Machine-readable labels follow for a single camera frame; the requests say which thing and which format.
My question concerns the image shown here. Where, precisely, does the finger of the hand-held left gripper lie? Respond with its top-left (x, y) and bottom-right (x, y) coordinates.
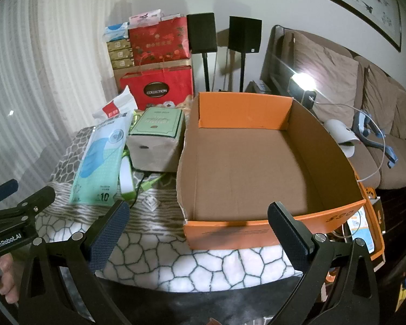
top-left (0, 186), bottom-right (56, 226)
top-left (0, 179), bottom-right (19, 212)

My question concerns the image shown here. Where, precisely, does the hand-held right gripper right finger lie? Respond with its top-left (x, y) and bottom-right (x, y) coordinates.
top-left (267, 201), bottom-right (381, 325)

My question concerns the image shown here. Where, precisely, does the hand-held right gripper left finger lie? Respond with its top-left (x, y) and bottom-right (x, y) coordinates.
top-left (18, 200), bottom-right (131, 325)

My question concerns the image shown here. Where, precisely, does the white green power bank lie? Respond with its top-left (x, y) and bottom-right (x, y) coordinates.
top-left (118, 157), bottom-right (138, 202)

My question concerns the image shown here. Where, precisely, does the green cable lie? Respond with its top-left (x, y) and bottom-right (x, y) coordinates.
top-left (122, 108), bottom-right (167, 204)

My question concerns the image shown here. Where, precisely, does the blue face mask packet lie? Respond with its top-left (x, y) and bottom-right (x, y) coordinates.
top-left (69, 117), bottom-right (132, 207)

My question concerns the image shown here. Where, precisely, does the orange cardboard box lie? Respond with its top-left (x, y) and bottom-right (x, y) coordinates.
top-left (176, 91), bottom-right (368, 251)

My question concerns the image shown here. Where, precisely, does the green tissue pack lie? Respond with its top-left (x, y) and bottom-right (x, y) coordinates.
top-left (126, 106), bottom-right (186, 173)

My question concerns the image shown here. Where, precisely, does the person's left hand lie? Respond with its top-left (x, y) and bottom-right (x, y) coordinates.
top-left (0, 254), bottom-right (23, 305)

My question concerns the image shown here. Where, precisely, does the white blue mask packet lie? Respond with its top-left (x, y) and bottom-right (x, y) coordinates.
top-left (347, 206), bottom-right (375, 254)

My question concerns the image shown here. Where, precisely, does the orange plastic basket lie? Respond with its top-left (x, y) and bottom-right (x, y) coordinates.
top-left (353, 173), bottom-right (387, 272)

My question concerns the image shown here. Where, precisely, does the brown sofa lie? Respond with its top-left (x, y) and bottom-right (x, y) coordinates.
top-left (259, 24), bottom-right (406, 190)

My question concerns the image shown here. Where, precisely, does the white rounded device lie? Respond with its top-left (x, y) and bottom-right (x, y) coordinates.
top-left (325, 119), bottom-right (359, 158)

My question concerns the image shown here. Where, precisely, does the white packet with red label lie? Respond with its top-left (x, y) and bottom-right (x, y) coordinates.
top-left (92, 86), bottom-right (138, 126)

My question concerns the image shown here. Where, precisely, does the white curtain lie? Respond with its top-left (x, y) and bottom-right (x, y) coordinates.
top-left (0, 0), bottom-right (136, 183)

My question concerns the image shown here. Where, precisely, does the blue plastic tool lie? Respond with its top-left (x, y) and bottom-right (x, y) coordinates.
top-left (353, 110), bottom-right (398, 170)

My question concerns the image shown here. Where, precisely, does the portable lamp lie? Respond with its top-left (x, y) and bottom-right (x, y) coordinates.
top-left (287, 73), bottom-right (317, 109)

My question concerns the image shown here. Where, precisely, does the tan tissue box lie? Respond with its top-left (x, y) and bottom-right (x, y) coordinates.
top-left (106, 40), bottom-right (132, 52)
top-left (110, 58), bottom-right (135, 70)

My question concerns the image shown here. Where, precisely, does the large brown cushion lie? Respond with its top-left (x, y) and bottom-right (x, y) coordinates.
top-left (291, 30), bottom-right (361, 122)

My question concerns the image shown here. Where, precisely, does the blue white wipes packet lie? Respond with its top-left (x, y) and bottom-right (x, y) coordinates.
top-left (103, 22), bottom-right (130, 43)

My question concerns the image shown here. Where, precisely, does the red floral gift box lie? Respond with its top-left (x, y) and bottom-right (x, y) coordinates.
top-left (128, 15), bottom-right (192, 67)

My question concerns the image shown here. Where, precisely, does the black speaker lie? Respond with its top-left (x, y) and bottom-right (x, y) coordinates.
top-left (228, 16), bottom-right (262, 55)
top-left (187, 13), bottom-right (218, 54)

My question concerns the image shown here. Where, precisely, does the pink white packet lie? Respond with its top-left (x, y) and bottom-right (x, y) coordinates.
top-left (129, 9), bottom-right (165, 28)

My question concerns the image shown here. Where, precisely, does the white cable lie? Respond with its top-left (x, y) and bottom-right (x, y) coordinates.
top-left (311, 98), bottom-right (388, 185)

